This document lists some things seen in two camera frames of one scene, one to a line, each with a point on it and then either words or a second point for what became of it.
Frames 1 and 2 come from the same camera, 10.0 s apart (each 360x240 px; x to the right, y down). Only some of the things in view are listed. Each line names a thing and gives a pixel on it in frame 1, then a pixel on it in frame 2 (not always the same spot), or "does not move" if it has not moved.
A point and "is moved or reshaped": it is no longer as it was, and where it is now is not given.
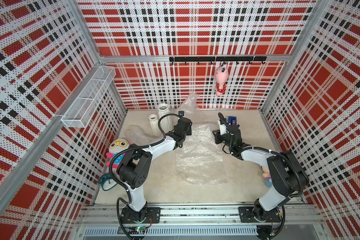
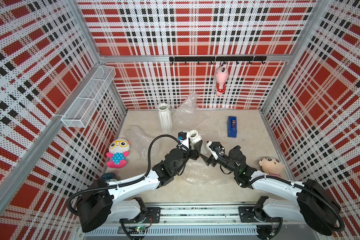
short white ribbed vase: [155, 129] → [194, 137]
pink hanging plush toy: [221, 74] does not move
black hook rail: [218, 59] does not move
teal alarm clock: [107, 181] does not move
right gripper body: [223, 139] → [223, 160]
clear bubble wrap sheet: [200, 160] is moved or reshaped
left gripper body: [189, 132] → [191, 153]
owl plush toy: [115, 146] does not move
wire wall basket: [82, 110] does not move
